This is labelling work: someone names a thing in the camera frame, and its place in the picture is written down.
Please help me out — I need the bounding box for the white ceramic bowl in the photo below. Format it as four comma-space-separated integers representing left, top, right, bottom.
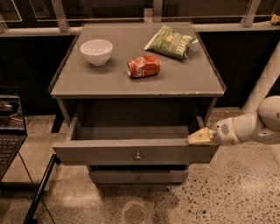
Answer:
80, 39, 113, 67

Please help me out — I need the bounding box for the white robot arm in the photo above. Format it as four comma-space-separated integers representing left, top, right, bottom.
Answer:
187, 43, 280, 146

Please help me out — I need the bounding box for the grey drawer cabinet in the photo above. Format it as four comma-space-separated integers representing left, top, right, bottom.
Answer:
50, 23, 225, 173

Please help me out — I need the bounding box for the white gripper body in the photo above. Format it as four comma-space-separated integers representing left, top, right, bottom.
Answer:
213, 117, 240, 146

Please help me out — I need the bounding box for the grey bottom drawer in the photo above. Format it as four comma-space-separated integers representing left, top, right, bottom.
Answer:
89, 171, 188, 185

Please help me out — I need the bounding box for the crushed orange soda can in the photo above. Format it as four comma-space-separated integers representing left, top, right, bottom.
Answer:
128, 56, 161, 78

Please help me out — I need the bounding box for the black laptop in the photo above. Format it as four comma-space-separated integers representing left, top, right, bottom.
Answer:
0, 87, 27, 181

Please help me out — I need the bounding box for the small yellow object on ledge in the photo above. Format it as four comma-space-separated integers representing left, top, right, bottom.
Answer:
270, 14, 280, 25

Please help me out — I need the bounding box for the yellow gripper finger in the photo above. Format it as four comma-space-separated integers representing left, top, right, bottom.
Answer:
188, 138, 219, 145
188, 128, 216, 139

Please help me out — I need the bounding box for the grey drawer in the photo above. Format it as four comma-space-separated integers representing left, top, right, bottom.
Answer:
53, 117, 218, 165
89, 171, 188, 185

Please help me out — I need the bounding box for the grey top drawer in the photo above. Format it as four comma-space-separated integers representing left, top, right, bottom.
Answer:
53, 117, 218, 165

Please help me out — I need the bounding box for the metal railing frame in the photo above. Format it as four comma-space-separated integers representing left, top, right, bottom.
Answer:
0, 0, 280, 36

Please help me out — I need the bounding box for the black stand leg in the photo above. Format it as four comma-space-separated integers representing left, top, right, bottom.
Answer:
23, 154, 61, 224

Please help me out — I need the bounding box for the green chip bag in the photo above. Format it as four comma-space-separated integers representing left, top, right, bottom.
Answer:
144, 25, 198, 60

